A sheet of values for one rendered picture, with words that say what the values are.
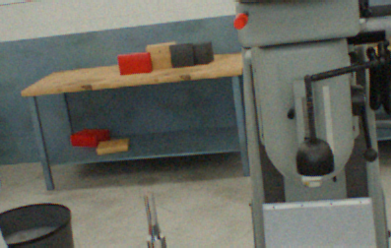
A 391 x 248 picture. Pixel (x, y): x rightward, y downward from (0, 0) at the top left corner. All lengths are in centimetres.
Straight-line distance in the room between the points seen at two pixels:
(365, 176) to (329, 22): 72
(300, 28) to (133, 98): 474
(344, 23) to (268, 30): 15
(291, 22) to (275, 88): 15
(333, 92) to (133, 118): 475
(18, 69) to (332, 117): 510
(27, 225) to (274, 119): 240
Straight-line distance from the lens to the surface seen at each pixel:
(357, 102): 148
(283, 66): 135
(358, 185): 192
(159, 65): 533
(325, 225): 193
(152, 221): 156
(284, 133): 138
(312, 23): 130
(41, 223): 359
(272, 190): 192
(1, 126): 651
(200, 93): 584
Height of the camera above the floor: 185
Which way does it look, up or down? 16 degrees down
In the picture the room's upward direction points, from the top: 8 degrees counter-clockwise
